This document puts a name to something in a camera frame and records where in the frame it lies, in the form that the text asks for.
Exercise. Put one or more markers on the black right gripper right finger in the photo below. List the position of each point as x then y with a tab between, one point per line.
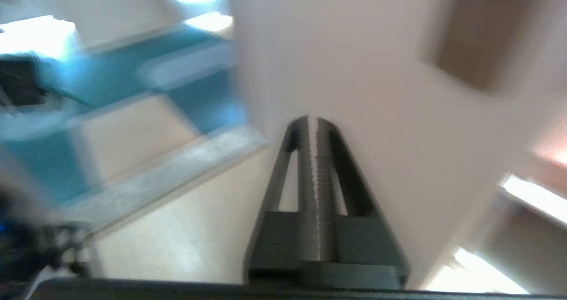
363	242

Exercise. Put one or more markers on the beige wooden door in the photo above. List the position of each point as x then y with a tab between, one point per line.
376	91

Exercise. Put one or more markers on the bronze door lock plate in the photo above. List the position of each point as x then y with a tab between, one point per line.
478	34

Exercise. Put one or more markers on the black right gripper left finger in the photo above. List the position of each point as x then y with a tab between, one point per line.
283	247

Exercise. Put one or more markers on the grey marble door threshold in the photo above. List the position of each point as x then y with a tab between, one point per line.
168	180

